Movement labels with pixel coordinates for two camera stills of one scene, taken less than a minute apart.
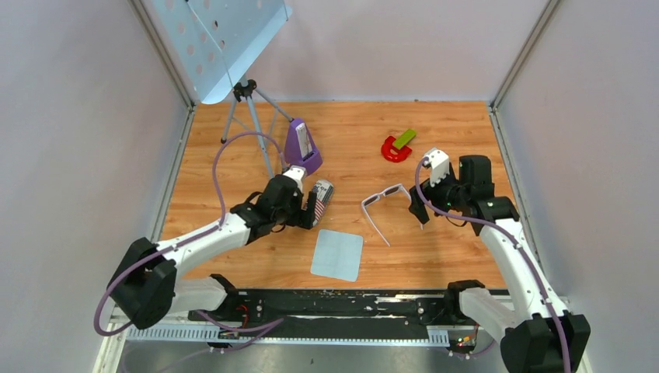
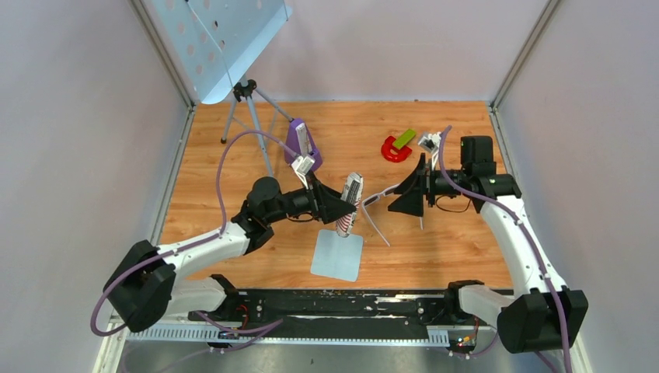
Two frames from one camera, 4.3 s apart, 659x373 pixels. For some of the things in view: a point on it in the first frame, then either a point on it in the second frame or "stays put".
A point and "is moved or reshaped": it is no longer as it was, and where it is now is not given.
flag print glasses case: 324,189 is moved or reshaped
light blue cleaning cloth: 338,255 stays put
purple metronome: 299,149 stays put
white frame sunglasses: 375,197 stays put
